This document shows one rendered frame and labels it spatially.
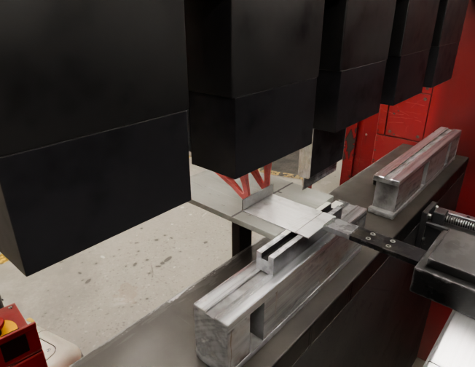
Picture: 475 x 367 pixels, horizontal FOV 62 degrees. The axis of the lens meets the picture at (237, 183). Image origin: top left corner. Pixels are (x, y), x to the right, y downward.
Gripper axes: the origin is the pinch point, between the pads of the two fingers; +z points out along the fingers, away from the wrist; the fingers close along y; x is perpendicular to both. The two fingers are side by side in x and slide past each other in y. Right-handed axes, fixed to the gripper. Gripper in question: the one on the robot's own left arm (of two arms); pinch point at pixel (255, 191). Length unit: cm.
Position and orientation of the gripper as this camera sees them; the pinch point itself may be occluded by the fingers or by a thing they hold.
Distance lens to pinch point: 69.8
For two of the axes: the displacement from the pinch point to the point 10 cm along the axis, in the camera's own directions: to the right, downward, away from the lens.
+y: 6.5, -3.1, 6.9
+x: -6.7, 1.7, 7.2
